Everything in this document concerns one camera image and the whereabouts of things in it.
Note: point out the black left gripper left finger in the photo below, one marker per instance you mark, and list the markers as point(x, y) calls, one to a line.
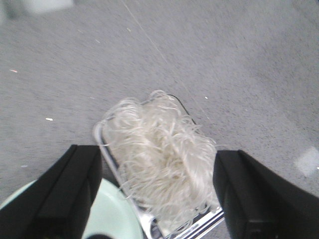
point(58, 204)

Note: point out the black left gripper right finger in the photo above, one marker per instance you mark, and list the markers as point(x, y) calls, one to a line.
point(258, 203)

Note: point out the white vermicelli noodle bundle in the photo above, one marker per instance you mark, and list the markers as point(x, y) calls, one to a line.
point(164, 154)

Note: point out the light green plate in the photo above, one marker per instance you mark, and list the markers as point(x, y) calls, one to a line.
point(97, 211)

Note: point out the black silver kitchen scale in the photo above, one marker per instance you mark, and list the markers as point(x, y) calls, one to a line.
point(189, 224)

